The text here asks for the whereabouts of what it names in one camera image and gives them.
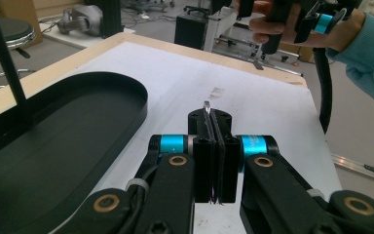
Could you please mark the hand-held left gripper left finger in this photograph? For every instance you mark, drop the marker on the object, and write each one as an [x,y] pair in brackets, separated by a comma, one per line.
[204,162]

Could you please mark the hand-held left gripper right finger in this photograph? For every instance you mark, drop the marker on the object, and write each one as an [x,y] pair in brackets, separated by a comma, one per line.
[229,162]

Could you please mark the black oval tray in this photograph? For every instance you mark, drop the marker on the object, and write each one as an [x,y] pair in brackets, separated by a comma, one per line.
[61,146]

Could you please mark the white table mat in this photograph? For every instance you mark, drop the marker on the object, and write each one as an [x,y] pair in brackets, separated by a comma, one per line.
[256,107]

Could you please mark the black equipment case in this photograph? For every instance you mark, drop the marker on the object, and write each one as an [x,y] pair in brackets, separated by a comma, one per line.
[190,32]

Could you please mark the wooden table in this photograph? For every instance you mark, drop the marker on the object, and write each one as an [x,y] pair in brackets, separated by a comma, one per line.
[162,48]

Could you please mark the white floor board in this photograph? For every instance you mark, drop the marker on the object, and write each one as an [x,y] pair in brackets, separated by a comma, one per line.
[78,40]

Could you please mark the grey robot part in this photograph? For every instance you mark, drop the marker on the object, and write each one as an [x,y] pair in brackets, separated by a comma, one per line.
[84,18]

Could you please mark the round black stool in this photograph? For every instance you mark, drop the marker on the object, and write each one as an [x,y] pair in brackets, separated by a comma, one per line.
[16,32]

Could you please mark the cardboard box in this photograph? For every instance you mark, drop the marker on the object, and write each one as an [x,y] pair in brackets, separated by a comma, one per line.
[16,9]

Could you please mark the white machine frame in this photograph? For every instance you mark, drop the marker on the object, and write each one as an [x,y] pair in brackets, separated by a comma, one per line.
[220,29]

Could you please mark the aluminium rail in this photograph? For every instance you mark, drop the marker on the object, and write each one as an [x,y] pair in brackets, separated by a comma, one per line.
[357,165]

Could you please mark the black metal frame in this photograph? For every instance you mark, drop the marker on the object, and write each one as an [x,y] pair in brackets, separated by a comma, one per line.
[112,16]

